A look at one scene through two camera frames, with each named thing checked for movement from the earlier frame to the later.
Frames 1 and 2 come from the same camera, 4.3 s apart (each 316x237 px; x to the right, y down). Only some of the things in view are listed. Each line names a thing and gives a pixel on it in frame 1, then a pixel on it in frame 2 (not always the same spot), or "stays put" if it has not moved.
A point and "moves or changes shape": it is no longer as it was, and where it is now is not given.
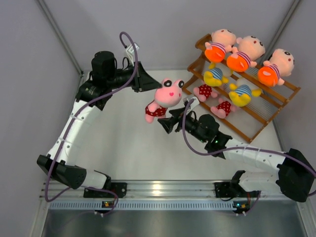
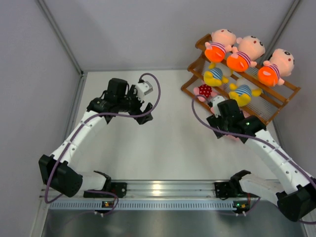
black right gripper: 169,123 -> 212,119
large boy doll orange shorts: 222,41 stays put
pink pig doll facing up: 203,92 stays put
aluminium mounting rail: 253,189 stays put
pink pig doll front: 223,108 moves or changes shape
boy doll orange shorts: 249,49 stays put
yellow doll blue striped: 242,91 stays put
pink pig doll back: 169,94 moves or changes shape
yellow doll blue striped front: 217,74 stays put
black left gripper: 144,82 -> 137,111
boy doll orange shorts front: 274,71 stays put
